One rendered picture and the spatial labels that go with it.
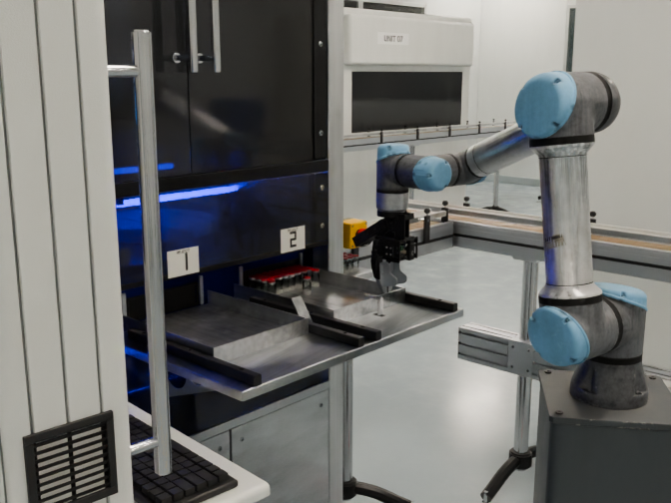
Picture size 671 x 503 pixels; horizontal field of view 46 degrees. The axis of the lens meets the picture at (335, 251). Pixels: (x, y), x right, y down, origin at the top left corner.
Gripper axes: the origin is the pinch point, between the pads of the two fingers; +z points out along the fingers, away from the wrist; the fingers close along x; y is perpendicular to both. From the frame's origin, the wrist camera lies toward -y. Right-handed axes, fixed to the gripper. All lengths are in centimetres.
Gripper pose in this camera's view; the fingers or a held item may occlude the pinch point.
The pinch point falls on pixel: (383, 290)
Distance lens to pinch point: 193.3
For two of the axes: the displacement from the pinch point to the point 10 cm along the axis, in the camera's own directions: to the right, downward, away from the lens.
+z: 0.0, 9.8, 2.2
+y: 7.4, 1.5, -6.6
